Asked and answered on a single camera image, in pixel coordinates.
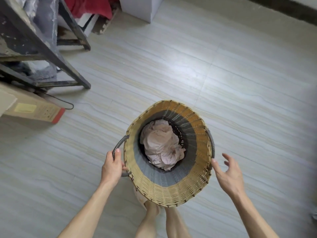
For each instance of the person's left hand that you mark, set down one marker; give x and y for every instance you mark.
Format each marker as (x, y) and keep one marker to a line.
(111, 168)

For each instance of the person's right hand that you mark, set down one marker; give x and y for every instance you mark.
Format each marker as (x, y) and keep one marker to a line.
(231, 180)

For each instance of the pale pink garment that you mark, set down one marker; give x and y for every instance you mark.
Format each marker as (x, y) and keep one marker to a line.
(161, 146)

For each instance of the tan and grey woven basket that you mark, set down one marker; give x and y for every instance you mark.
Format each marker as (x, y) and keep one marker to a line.
(173, 193)

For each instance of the person's left forearm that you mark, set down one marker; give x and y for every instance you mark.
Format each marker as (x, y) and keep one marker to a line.
(86, 215)

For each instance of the person's right forearm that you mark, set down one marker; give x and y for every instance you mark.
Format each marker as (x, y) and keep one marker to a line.
(255, 220)

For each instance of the person's left leg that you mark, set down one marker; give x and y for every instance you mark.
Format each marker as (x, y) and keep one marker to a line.
(148, 223)

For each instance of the white cartoon left slipper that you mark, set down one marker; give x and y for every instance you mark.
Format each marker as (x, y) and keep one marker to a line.
(140, 198)

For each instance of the cardboard box with yellow label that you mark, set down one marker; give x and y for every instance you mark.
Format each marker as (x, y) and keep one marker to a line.
(37, 115)

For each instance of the white box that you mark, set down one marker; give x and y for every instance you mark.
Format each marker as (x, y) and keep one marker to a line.
(138, 7)

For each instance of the red cloth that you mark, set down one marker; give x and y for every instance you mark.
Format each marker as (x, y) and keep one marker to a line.
(91, 6)

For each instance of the black metal frame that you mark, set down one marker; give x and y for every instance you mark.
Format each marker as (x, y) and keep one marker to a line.
(71, 71)

